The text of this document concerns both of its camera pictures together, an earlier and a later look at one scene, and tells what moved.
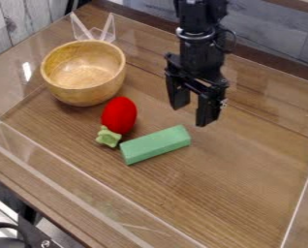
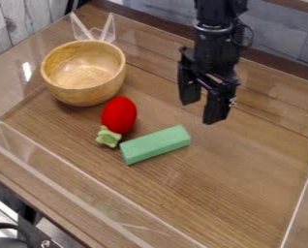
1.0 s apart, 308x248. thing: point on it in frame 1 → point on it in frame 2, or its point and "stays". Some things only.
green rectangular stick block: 155,143 stays
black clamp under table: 31,235 stays
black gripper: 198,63 → 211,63
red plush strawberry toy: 118,118 stays
